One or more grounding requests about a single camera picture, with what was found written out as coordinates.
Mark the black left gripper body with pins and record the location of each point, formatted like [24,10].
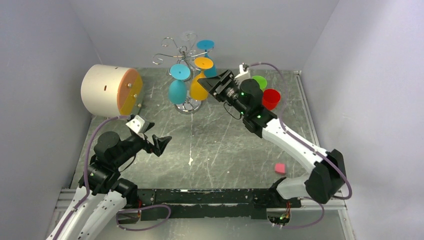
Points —
[135,143]

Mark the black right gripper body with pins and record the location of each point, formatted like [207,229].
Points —
[229,92]

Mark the orange plastic wine glass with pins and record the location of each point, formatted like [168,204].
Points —
[197,92]

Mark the green plastic wine glass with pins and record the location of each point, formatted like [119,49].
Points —
[262,82]

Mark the light blue plastic goblet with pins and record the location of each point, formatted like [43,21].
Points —
[177,90]

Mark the clear wine glass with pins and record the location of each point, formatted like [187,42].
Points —
[189,40]

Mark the blue plastic wine glass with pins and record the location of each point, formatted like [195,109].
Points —
[207,45]

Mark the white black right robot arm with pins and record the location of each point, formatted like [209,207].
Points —
[326,172]

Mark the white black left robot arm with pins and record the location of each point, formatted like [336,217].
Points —
[102,193]

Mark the red plastic wine glass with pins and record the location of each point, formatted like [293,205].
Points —
[270,98]

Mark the round cream drawer box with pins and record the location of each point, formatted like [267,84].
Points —
[110,91]

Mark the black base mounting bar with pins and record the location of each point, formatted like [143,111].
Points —
[209,203]

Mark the pink foam cube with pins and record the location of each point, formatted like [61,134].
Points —
[280,168]

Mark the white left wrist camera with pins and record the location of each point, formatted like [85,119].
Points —
[139,124]

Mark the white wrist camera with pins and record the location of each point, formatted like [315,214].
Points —
[139,124]
[244,73]

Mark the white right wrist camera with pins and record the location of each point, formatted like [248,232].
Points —
[244,73]

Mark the aluminium extrusion rail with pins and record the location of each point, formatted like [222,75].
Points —
[64,200]

